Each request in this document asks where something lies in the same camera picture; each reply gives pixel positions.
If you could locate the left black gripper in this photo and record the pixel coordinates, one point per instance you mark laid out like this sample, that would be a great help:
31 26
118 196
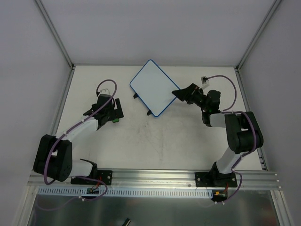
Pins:
118 108

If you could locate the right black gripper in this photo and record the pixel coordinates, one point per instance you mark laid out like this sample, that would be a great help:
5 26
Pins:
192 93

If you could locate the blue framed whiteboard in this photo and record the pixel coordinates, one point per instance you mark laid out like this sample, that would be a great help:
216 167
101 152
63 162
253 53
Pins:
154 87

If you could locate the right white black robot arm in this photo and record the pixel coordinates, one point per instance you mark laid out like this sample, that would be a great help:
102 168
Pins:
242 132

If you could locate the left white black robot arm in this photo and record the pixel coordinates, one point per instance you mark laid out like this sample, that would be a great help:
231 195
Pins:
54 158

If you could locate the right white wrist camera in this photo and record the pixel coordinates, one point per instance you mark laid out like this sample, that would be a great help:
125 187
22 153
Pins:
204 82

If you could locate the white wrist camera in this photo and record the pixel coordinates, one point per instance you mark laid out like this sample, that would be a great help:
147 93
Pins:
204 82
104 91

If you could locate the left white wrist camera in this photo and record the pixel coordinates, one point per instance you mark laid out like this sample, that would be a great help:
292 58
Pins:
104 91

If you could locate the right aluminium frame post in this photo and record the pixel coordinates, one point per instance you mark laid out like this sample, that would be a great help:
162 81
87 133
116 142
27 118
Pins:
263 25

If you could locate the aluminium frame post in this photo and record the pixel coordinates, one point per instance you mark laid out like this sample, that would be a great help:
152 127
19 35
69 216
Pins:
45 15
263 25

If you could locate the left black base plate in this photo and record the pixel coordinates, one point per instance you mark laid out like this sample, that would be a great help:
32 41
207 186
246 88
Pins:
99 175

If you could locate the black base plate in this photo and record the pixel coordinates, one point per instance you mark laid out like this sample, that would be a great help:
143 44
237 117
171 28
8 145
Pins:
207 179
99 175

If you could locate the aluminium front rail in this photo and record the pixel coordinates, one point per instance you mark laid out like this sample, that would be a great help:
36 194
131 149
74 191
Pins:
185 179

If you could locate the white slotted cable duct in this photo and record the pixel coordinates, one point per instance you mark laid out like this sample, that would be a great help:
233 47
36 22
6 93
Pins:
127 192

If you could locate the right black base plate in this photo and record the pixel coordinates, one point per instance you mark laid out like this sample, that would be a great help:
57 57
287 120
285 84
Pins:
207 179

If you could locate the left aluminium frame post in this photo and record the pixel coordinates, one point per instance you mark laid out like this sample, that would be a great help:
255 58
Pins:
45 15

